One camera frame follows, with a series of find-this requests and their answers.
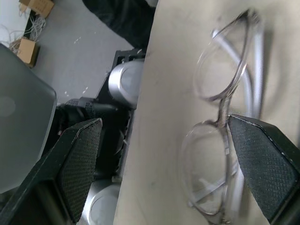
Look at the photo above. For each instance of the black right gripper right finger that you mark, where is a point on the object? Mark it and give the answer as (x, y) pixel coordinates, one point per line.
(264, 168)

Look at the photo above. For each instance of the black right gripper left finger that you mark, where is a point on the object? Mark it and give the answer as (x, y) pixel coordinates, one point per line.
(70, 168)

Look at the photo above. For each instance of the clear frame glasses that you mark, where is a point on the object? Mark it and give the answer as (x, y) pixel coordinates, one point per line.
(221, 111)

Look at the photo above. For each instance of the grey robot torso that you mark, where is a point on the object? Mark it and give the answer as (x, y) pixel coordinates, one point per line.
(21, 117)

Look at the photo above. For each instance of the brown cardboard box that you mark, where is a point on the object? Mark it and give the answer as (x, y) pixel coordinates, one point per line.
(38, 5)
(27, 50)

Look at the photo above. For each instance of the black fabric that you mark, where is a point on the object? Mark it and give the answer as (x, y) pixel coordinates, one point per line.
(124, 21)

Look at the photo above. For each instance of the black robot support frame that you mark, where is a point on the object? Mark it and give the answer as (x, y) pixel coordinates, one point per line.
(122, 55)

